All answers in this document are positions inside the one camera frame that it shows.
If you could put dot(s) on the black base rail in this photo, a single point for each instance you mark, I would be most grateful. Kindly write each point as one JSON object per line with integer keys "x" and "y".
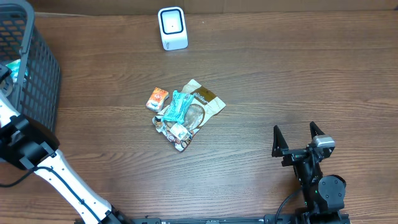
{"x": 214, "y": 220}

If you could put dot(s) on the teal snack bar wrapper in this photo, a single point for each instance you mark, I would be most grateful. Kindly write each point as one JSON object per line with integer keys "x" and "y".
{"x": 178, "y": 107}

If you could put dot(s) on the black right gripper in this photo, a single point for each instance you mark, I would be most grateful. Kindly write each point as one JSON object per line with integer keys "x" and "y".
{"x": 292, "y": 155}

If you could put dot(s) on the orange tissue pack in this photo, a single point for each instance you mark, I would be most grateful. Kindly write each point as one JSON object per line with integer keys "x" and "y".
{"x": 156, "y": 100}

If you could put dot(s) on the teal tissue pack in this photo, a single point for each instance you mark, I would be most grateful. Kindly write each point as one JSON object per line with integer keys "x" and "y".
{"x": 14, "y": 67}

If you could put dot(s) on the white barcode scanner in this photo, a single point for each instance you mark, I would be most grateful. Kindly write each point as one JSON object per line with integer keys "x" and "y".
{"x": 173, "y": 29}

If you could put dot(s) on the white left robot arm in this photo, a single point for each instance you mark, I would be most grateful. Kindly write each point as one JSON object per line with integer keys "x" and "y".
{"x": 28, "y": 143}

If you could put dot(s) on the green lidded jar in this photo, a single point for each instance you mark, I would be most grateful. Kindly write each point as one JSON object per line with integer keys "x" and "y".
{"x": 7, "y": 87}

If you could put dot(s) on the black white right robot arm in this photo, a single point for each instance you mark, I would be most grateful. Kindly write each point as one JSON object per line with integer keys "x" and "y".
{"x": 323, "y": 195}

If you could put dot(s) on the beige brown snack pouch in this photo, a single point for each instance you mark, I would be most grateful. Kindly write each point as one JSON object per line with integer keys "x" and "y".
{"x": 204, "y": 106}

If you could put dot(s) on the dark grey mesh basket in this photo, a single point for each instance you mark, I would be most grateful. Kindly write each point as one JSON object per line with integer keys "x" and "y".
{"x": 40, "y": 81}

